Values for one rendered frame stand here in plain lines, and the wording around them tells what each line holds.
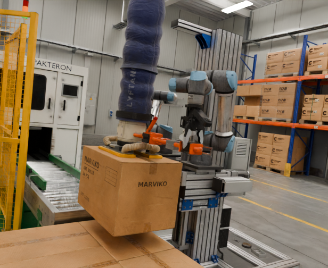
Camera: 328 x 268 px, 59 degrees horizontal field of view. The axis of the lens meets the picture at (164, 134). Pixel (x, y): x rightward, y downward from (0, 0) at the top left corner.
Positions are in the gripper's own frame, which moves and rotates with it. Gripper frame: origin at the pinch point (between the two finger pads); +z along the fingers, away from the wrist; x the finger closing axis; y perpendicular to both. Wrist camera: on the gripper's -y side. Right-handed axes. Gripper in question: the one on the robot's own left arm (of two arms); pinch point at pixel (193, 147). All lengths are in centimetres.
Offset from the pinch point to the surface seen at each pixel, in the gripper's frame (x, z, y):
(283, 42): -862, -332, 559
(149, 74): -2, -37, 50
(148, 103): -4, -20, 51
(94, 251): 25, 66, 44
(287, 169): -708, 105, 382
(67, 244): 36, 66, 58
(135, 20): 8, -68, 55
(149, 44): 0, -54, 49
